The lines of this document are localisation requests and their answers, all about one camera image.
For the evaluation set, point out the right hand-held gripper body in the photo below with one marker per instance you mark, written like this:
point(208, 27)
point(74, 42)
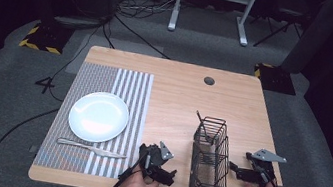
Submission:
point(265, 166)

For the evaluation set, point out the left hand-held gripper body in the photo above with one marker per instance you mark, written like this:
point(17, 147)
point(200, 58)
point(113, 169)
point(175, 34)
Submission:
point(154, 155)

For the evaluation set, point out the silver table knife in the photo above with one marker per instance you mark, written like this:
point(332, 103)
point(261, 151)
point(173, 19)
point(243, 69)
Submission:
point(91, 148)

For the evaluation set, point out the white round plate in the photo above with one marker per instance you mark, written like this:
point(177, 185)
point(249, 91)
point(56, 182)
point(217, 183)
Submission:
point(98, 117)

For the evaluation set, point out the black yellow striped base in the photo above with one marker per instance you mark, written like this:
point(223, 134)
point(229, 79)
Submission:
point(274, 78)
point(45, 37)

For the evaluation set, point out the grey striped placemat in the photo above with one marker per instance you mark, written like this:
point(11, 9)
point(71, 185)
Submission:
point(96, 77)

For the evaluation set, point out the black tripod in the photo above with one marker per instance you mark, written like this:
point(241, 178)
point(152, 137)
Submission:
point(277, 31)

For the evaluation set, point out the grey curtain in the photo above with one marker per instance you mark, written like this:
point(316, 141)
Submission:
point(319, 33)

